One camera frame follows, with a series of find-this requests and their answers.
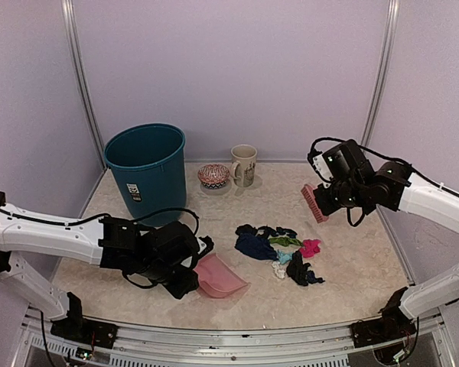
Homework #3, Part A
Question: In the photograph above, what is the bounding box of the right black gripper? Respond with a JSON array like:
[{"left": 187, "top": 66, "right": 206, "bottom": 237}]
[{"left": 314, "top": 180, "right": 367, "bottom": 216}]

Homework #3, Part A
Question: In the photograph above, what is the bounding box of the pink hand brush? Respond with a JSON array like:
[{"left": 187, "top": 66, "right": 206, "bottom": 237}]
[{"left": 301, "top": 183, "right": 328, "bottom": 223}]

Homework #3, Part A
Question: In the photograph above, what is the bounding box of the pink dustpan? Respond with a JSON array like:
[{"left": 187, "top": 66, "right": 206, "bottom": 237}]
[{"left": 194, "top": 254, "right": 249, "bottom": 299}]

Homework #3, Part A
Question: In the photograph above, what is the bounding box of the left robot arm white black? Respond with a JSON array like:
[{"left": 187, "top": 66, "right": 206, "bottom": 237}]
[{"left": 0, "top": 191, "right": 213, "bottom": 340}]

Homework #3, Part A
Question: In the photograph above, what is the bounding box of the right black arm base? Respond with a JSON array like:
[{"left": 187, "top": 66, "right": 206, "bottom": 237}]
[{"left": 350, "top": 287, "right": 418, "bottom": 348}]

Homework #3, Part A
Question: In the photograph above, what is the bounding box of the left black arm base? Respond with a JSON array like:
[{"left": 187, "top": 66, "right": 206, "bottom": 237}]
[{"left": 50, "top": 292, "right": 119, "bottom": 349}]

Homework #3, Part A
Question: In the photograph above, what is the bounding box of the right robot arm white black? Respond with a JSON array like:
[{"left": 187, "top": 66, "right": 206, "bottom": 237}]
[{"left": 304, "top": 138, "right": 459, "bottom": 339}]

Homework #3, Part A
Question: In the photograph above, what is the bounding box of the pile of coloured scraps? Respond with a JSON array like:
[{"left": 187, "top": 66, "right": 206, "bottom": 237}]
[{"left": 235, "top": 224, "right": 321, "bottom": 273}]

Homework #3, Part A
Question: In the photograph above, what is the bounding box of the green scrap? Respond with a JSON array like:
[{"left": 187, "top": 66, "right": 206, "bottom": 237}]
[{"left": 269, "top": 236, "right": 303, "bottom": 247}]

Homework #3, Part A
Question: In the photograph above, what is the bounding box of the black scrap right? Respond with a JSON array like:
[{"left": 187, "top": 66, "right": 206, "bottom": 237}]
[{"left": 286, "top": 251, "right": 311, "bottom": 287}]

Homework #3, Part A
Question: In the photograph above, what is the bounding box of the dark blue scrap right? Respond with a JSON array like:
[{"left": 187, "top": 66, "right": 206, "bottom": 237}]
[{"left": 306, "top": 271, "right": 325, "bottom": 284}]

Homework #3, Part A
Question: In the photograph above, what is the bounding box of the large dark blue scrap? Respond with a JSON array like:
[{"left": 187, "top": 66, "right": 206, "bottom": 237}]
[{"left": 235, "top": 233, "right": 278, "bottom": 261}]

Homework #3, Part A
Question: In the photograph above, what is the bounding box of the small white scrap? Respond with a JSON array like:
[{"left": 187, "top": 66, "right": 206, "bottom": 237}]
[{"left": 271, "top": 261, "right": 287, "bottom": 280}]

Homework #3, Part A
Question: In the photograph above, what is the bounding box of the beige ceramic mug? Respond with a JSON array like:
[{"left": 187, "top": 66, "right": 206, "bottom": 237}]
[{"left": 229, "top": 145, "right": 257, "bottom": 187}]

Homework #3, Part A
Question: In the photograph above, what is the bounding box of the patterned small bowl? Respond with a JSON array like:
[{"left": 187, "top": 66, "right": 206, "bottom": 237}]
[{"left": 197, "top": 164, "right": 230, "bottom": 190}]

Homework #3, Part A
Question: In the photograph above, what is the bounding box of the teal plastic bucket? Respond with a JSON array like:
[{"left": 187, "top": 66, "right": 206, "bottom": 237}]
[{"left": 104, "top": 123, "right": 187, "bottom": 227}]

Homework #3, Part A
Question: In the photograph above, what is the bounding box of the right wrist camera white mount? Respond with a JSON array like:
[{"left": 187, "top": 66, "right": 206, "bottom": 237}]
[{"left": 308, "top": 150, "right": 333, "bottom": 182}]

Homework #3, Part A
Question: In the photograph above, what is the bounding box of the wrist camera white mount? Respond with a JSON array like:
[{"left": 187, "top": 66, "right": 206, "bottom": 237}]
[
  {"left": 197, "top": 235, "right": 214, "bottom": 258},
  {"left": 308, "top": 150, "right": 333, "bottom": 182}
]

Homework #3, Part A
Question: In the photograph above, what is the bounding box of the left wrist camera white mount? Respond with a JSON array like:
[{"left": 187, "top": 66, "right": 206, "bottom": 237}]
[{"left": 197, "top": 235, "right": 214, "bottom": 258}]

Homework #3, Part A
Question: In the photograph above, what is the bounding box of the aluminium front rail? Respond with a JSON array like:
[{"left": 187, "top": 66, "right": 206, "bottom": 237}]
[{"left": 11, "top": 315, "right": 456, "bottom": 367}]

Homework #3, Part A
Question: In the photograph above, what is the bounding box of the right aluminium corner post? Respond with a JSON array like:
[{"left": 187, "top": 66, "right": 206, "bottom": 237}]
[{"left": 360, "top": 0, "right": 400, "bottom": 148}]

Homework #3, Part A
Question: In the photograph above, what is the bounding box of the aluminium corner post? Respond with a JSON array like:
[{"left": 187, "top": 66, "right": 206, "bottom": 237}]
[
  {"left": 60, "top": 0, "right": 106, "bottom": 170},
  {"left": 360, "top": 0, "right": 400, "bottom": 148}
]

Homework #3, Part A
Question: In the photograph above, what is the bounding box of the left aluminium corner post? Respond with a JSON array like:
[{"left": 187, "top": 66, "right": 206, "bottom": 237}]
[{"left": 60, "top": 0, "right": 106, "bottom": 170}]

